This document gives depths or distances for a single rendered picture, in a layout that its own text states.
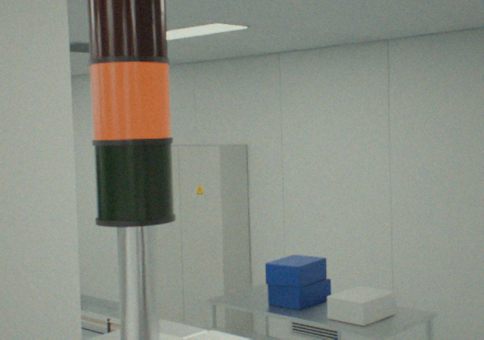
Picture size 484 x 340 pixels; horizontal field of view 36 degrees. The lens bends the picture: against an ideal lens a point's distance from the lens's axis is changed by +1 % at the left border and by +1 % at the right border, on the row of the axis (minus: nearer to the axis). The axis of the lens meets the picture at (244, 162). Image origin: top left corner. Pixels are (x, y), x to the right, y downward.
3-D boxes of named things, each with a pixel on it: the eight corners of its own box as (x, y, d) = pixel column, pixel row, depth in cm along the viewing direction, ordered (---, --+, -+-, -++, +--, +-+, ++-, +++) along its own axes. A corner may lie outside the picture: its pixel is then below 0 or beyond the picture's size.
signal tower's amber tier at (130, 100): (126, 140, 44) (122, 59, 43) (78, 141, 47) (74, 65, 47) (187, 138, 47) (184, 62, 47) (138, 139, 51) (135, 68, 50)
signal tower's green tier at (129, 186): (129, 224, 44) (126, 143, 44) (81, 219, 47) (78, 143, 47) (189, 215, 48) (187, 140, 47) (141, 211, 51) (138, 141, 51)
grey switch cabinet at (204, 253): (223, 352, 735) (217, 146, 725) (145, 332, 816) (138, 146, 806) (252, 341, 767) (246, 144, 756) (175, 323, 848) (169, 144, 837)
